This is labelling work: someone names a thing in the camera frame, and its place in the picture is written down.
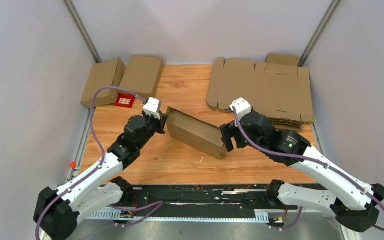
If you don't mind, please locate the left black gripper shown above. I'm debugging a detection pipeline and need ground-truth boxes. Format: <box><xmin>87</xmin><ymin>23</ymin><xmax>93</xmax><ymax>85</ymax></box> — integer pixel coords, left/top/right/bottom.
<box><xmin>137</xmin><ymin>110</ymin><xmax>169</xmax><ymax>150</ymax></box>

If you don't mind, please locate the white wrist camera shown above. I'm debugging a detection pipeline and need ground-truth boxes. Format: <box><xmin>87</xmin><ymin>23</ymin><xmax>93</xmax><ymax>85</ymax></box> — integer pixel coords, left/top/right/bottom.
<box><xmin>228</xmin><ymin>97</ymin><xmax>253</xmax><ymax>121</ymax></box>
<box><xmin>142</xmin><ymin>97</ymin><xmax>162</xmax><ymax>120</ymax></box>

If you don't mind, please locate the orange button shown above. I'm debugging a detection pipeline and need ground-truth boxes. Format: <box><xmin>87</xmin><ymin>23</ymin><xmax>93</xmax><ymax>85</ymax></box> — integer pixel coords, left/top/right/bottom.
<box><xmin>70</xmin><ymin>161</ymin><xmax>77</xmax><ymax>168</ymax></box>

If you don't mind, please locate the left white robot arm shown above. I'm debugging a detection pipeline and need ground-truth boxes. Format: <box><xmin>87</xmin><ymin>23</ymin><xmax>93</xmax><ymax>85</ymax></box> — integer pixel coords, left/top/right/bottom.
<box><xmin>33</xmin><ymin>112</ymin><xmax>169</xmax><ymax>240</ymax></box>

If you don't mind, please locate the stack of flat cardboard sheets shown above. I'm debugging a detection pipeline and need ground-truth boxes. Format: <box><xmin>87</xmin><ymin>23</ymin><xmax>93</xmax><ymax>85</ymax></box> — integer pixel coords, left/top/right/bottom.
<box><xmin>206</xmin><ymin>53</ymin><xmax>315</xmax><ymax>131</ymax></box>

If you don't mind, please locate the red plastic block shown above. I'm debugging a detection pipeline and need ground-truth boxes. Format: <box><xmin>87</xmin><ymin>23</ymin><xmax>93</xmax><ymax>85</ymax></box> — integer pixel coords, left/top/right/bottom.
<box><xmin>113</xmin><ymin>93</ymin><xmax>136</xmax><ymax>109</ymax></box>

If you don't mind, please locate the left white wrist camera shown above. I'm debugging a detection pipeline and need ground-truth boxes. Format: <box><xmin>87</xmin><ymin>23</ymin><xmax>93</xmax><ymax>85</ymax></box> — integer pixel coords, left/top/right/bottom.
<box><xmin>142</xmin><ymin>97</ymin><xmax>162</xmax><ymax>120</ymax></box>

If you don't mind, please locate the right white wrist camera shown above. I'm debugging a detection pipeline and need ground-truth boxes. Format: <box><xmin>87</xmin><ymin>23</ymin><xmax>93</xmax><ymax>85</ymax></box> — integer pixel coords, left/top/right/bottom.
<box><xmin>228</xmin><ymin>97</ymin><xmax>253</xmax><ymax>121</ymax></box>

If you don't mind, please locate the folded cardboard box upright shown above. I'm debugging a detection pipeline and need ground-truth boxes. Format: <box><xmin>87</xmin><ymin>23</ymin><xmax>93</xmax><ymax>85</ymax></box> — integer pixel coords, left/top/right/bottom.
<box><xmin>119</xmin><ymin>55</ymin><xmax>164</xmax><ymax>98</ymax></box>

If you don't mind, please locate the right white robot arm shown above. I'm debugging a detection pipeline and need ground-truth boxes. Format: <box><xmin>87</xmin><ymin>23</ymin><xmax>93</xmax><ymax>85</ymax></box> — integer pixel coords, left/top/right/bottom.
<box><xmin>220</xmin><ymin>110</ymin><xmax>384</xmax><ymax>233</ymax></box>

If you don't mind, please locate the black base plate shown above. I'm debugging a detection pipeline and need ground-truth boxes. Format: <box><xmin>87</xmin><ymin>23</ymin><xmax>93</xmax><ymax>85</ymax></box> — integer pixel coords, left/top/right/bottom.
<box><xmin>105</xmin><ymin>183</ymin><xmax>334</xmax><ymax>220</ymax></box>

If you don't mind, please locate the cardboard box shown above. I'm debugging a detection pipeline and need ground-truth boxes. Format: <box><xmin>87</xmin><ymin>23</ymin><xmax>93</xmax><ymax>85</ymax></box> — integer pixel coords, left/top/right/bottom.
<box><xmin>80</xmin><ymin>58</ymin><xmax>125</xmax><ymax>109</ymax></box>
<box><xmin>166</xmin><ymin>106</ymin><xmax>227</xmax><ymax>160</ymax></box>
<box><xmin>119</xmin><ymin>55</ymin><xmax>164</xmax><ymax>98</ymax></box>

